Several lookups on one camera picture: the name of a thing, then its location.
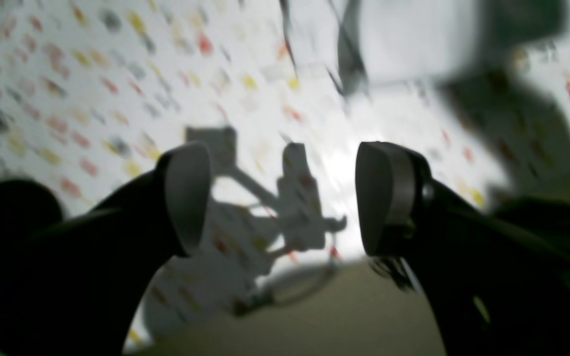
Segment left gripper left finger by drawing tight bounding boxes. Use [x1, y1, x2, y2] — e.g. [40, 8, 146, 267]
[0, 142, 212, 356]

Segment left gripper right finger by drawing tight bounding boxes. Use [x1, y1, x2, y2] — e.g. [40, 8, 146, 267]
[355, 141, 570, 356]

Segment white T-shirt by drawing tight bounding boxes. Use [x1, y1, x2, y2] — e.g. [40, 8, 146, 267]
[337, 0, 484, 95]

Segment black cylinder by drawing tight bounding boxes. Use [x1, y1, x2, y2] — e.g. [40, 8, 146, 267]
[0, 179, 65, 259]

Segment terrazzo patterned tablecloth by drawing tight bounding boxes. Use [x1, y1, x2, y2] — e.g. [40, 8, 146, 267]
[0, 0, 570, 352]

